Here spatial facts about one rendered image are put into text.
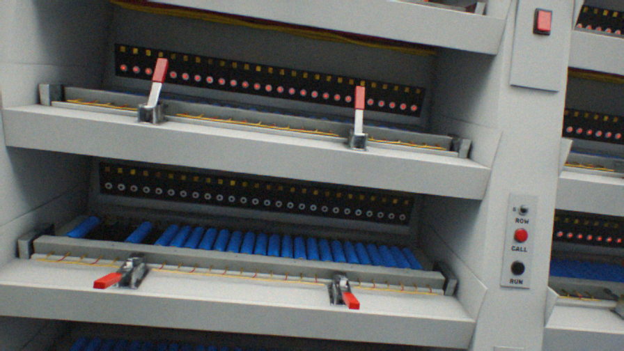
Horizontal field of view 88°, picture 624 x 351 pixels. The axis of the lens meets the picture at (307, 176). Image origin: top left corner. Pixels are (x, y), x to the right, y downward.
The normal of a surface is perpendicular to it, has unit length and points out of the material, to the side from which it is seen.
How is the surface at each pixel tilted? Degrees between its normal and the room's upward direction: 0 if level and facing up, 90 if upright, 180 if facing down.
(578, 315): 18
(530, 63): 90
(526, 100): 90
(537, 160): 90
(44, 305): 108
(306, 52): 90
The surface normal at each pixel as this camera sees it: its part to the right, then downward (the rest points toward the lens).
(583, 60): 0.05, 0.29
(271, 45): 0.09, -0.02
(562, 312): 0.14, -0.95
